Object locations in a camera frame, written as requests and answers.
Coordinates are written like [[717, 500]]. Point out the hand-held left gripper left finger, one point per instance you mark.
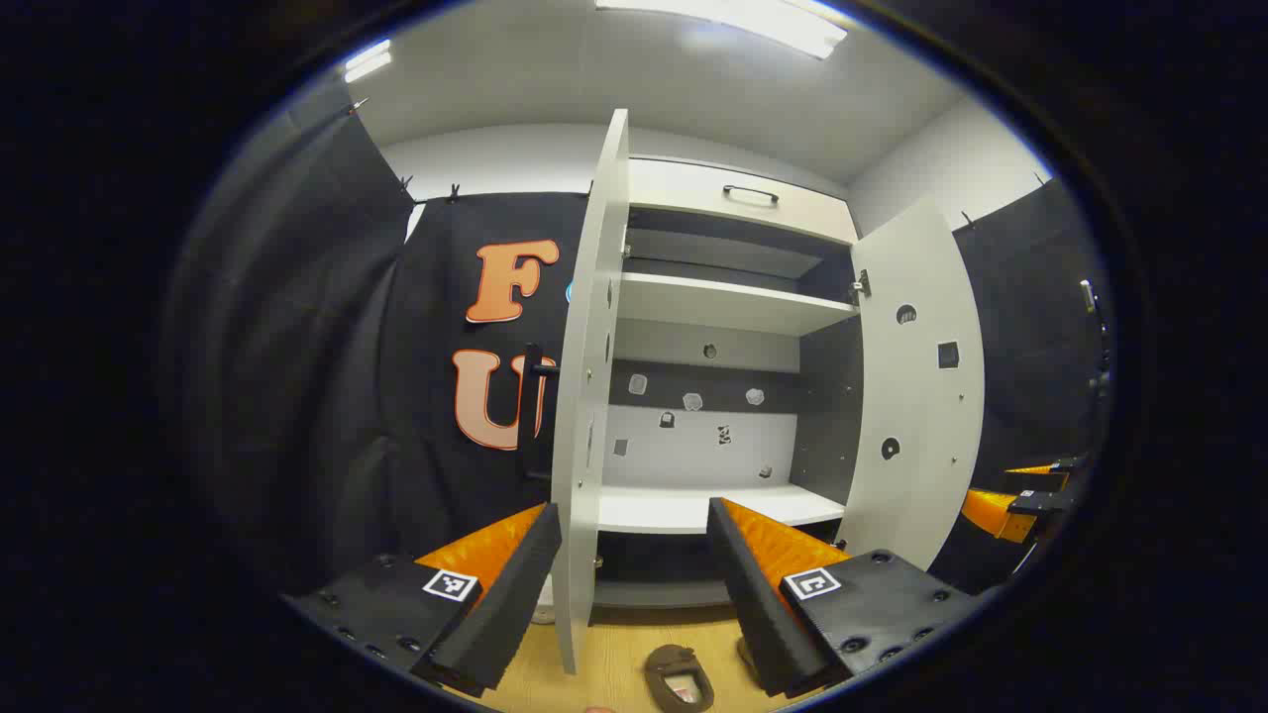
[[505, 614]]

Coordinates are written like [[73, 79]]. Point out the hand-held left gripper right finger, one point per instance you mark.
[[753, 614]]

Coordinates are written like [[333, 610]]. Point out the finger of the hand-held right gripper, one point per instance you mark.
[[991, 510], [1035, 471]]

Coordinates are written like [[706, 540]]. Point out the white cabinet door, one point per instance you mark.
[[911, 396], [584, 396]]

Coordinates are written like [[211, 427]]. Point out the white shoe cabinet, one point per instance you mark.
[[693, 297]]

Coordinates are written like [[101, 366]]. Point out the white cabinet drawer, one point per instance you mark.
[[693, 193]]

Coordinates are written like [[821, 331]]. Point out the black backdrop cloth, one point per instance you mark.
[[426, 396], [287, 347], [1030, 327]]

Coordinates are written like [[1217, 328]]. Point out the dark equipment stand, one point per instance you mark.
[[1089, 295]]

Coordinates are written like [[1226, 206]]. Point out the ceiling light panel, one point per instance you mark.
[[733, 22], [367, 61]]

